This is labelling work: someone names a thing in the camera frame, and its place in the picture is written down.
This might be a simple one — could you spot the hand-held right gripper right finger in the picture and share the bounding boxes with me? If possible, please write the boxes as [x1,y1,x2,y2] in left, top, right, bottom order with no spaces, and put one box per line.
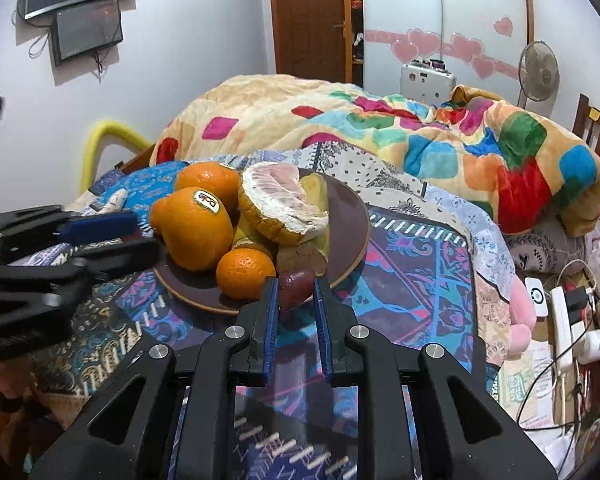
[313,277,557,480]

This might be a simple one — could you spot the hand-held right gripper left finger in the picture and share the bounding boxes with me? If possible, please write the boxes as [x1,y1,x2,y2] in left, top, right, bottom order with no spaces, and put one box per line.
[27,276,281,480]

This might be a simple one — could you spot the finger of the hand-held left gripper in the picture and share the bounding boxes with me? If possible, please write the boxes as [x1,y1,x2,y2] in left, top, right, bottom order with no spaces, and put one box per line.
[0,236,163,334]
[0,205,141,267]

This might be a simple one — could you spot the large orange with sticker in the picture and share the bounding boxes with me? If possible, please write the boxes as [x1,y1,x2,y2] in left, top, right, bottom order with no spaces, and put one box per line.
[149,187,235,273]

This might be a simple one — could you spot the dark red fruit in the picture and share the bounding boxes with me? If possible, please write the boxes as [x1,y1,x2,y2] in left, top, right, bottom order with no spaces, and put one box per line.
[278,268,315,311]

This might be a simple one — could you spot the small orange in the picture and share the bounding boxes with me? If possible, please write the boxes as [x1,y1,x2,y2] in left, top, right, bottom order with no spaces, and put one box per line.
[216,248,277,301]

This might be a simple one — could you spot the small peeled pomelo piece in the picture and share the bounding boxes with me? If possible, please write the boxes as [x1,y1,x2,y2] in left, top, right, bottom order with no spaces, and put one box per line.
[276,244,329,276]

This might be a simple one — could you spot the purple plate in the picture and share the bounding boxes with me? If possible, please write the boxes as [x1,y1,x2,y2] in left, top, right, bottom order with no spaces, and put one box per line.
[152,170,372,316]

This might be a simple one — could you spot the large peeled pomelo piece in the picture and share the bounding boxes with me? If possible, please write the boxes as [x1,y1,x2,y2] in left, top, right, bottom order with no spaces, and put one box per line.
[237,162,330,247]

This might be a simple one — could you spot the yellow foam tube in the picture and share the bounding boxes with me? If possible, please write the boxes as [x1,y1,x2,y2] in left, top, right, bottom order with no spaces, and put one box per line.
[81,119,154,194]

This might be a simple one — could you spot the grey paisley sheet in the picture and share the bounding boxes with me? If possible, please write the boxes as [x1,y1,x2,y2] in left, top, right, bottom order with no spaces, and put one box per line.
[215,140,519,322]

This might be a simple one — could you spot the printed paper packet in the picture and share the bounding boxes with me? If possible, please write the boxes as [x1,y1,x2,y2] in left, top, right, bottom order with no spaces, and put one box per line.
[499,354,537,422]

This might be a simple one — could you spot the pink plush toy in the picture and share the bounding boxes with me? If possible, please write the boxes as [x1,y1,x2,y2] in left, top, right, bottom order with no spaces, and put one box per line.
[509,275,537,342]

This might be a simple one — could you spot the white charger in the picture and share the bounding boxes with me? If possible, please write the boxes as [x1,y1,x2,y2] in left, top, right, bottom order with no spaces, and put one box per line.
[525,276,551,319]

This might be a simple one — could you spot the colorful patchwork blanket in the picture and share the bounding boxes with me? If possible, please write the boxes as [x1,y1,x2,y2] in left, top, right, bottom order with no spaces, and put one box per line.
[150,74,600,237]

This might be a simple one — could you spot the white power strip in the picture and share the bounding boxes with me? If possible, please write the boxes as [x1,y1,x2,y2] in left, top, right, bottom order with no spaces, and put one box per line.
[550,286,576,367]

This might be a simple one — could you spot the grey patterned pillow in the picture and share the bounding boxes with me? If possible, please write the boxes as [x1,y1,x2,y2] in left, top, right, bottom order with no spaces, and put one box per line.
[504,215,587,274]

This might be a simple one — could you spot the white bottle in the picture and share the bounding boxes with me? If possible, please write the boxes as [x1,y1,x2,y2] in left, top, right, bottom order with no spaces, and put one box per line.
[580,327,600,366]

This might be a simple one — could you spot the white hard case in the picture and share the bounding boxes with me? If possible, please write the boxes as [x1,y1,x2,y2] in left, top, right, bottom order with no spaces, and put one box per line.
[400,59,456,104]

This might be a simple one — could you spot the brown wooden room door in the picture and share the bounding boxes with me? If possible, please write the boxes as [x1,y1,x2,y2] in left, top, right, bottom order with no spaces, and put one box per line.
[269,0,352,84]

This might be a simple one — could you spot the wooden wardrobe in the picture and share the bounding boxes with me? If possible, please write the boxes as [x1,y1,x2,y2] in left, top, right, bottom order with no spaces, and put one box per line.
[347,0,536,107]

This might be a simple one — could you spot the pink heart stickers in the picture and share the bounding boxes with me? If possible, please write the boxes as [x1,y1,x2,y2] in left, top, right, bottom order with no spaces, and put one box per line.
[365,16,514,81]

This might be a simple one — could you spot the wooden headboard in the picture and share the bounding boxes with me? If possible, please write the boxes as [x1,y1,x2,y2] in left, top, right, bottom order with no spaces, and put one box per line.
[572,92,600,172]

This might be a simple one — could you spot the standing fan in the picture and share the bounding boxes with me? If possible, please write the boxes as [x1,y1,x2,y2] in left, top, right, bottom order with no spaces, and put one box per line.
[518,41,560,110]

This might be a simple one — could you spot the frosted sliding wardrobe door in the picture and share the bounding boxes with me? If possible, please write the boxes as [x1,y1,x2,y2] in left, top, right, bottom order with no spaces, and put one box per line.
[361,0,444,89]
[437,0,532,107]

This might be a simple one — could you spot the black television cable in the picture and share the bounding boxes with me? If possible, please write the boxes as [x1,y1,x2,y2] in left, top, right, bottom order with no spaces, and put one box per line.
[11,7,49,59]

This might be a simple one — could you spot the small black wall monitor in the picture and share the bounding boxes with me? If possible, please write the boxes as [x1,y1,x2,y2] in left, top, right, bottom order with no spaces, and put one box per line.
[50,0,125,67]

